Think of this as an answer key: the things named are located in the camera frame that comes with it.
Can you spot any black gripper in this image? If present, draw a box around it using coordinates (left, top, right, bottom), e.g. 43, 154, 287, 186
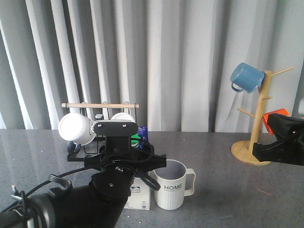
252, 113, 304, 166
85, 120, 166, 202

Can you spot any blue enamel mug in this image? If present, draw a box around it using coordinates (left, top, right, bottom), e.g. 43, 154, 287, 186
230, 63, 265, 93

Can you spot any cream HOME mug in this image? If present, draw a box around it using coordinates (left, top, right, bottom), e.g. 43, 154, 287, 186
152, 159, 196, 210

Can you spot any black cable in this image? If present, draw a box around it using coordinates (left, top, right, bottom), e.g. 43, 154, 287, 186
0, 140, 161, 217

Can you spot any white ribbed mug on rack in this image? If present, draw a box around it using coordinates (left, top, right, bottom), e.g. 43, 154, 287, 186
111, 112, 135, 123

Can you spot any white smooth mug on rack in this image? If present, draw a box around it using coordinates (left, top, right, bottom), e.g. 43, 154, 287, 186
58, 113, 96, 154

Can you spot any grey white curtain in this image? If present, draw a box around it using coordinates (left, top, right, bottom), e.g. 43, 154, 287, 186
0, 0, 304, 133

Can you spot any orange enamel mug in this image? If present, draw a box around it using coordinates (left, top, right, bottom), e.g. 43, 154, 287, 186
262, 108, 290, 135

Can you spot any Pascual whole milk carton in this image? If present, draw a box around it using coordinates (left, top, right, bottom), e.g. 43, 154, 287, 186
124, 126, 151, 210

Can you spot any black wire mug rack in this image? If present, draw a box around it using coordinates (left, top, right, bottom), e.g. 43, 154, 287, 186
61, 102, 139, 162

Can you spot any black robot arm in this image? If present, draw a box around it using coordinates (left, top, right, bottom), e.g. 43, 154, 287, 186
0, 120, 166, 228

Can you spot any wooden mug tree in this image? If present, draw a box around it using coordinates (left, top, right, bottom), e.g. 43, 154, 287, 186
231, 66, 294, 166

